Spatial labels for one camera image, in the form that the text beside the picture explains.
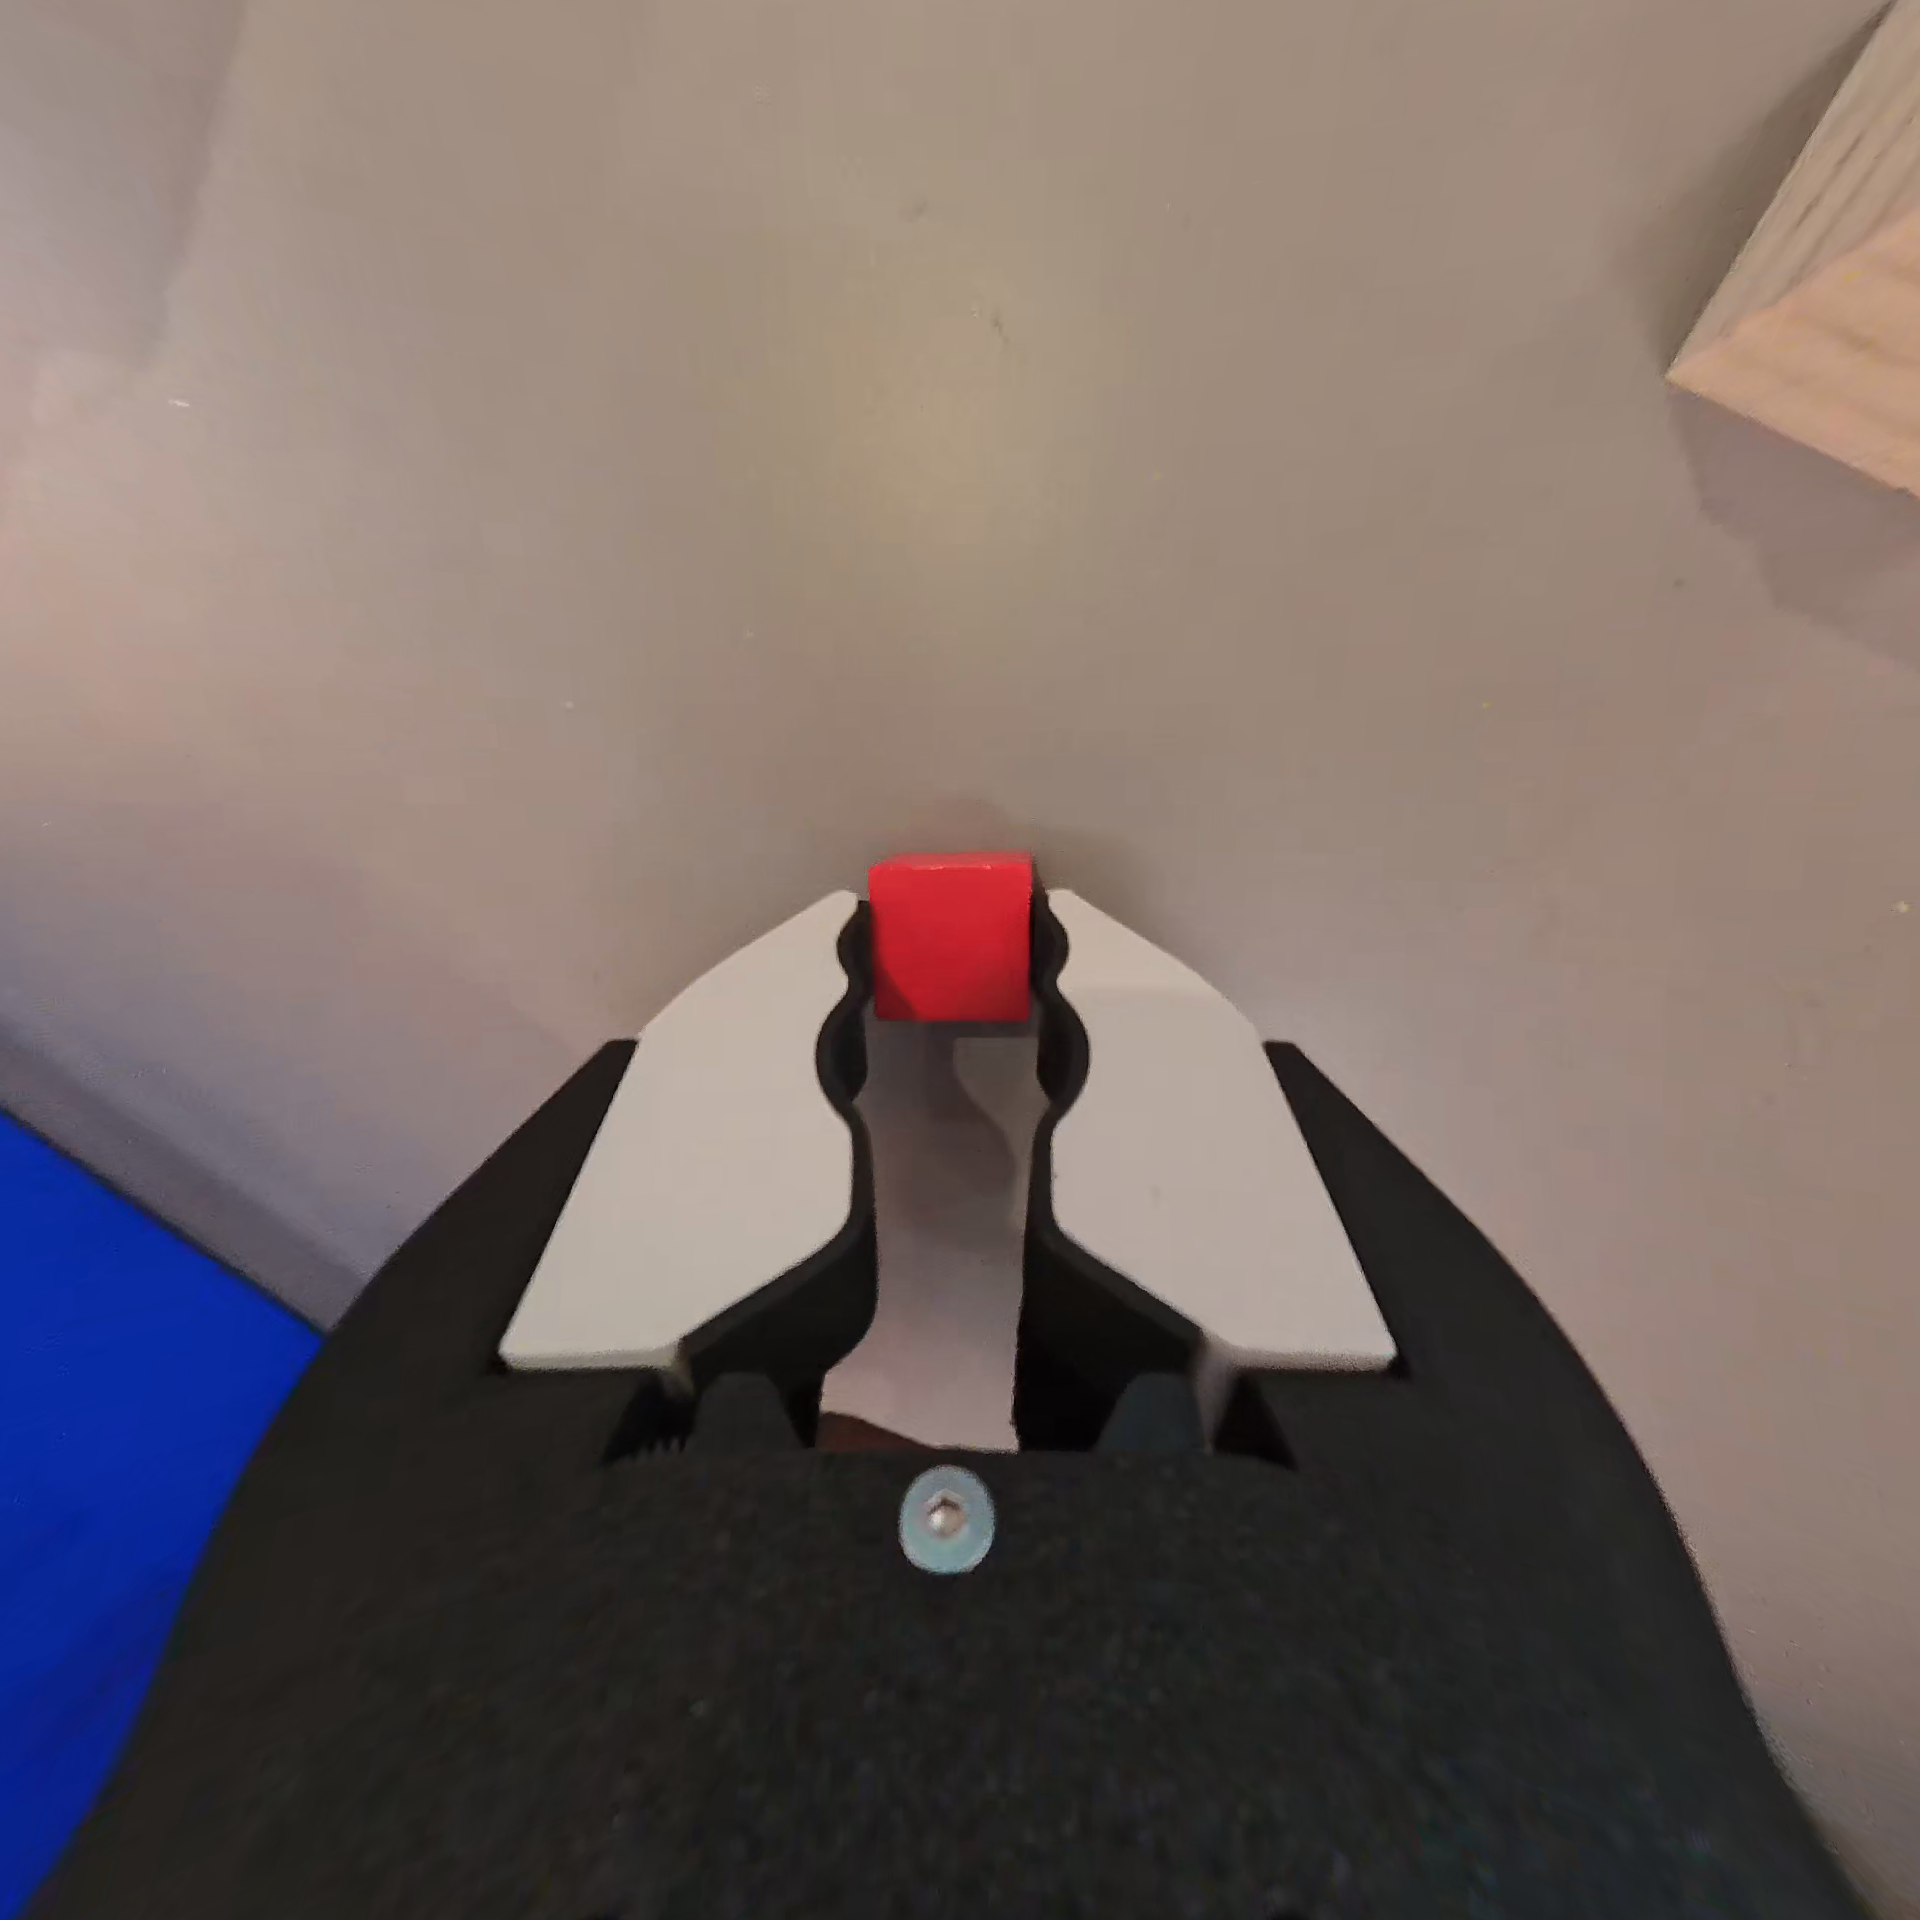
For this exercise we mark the large wooden cube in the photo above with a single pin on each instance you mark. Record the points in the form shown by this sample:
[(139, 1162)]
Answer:
[(1830, 300)]

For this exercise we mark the red wooden cube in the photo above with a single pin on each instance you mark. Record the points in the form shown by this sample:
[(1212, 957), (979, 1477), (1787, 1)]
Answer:
[(952, 938)]

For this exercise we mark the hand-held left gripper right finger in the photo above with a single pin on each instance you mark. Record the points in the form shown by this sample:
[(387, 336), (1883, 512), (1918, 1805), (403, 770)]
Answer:
[(1217, 1170)]

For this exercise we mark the blue plastic bin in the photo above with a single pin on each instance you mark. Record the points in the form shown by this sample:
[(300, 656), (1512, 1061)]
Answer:
[(121, 1500)]

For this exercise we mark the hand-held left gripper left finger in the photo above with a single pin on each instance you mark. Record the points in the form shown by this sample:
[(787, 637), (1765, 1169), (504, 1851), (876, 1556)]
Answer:
[(691, 1170)]

